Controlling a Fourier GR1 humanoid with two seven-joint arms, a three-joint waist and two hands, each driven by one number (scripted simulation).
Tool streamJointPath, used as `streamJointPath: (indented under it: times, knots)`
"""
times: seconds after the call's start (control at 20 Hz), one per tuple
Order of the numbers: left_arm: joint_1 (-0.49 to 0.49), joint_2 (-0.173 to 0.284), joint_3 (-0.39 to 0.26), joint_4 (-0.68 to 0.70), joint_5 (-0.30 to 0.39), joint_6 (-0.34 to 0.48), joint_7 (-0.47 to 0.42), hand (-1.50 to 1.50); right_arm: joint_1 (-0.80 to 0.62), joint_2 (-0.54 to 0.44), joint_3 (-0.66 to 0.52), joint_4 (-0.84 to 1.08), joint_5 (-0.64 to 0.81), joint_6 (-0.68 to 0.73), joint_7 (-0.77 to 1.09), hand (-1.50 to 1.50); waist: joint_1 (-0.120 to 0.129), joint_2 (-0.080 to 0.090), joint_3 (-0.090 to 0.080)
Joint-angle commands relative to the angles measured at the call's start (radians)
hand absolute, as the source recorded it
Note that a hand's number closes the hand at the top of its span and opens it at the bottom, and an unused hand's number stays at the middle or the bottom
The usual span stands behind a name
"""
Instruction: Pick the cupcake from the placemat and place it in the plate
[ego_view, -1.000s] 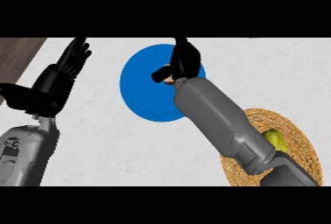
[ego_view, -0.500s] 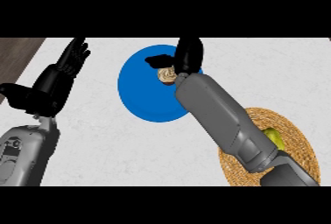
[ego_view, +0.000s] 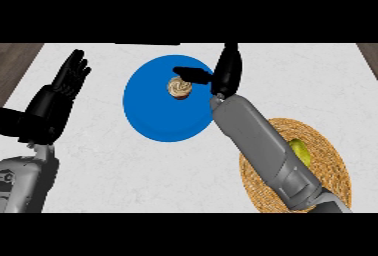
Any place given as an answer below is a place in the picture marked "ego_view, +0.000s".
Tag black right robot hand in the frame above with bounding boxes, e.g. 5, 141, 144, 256
172, 42, 244, 100

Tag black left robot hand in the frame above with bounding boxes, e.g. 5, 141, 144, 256
0, 49, 93, 146

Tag cream frosted cupcake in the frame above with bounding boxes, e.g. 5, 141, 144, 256
166, 76, 195, 101

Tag blue round plate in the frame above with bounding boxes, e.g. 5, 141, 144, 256
122, 54, 219, 143

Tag round woven wicker placemat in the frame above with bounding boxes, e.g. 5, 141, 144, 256
238, 117, 353, 214

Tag green pear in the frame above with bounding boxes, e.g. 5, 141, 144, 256
287, 138, 313, 170

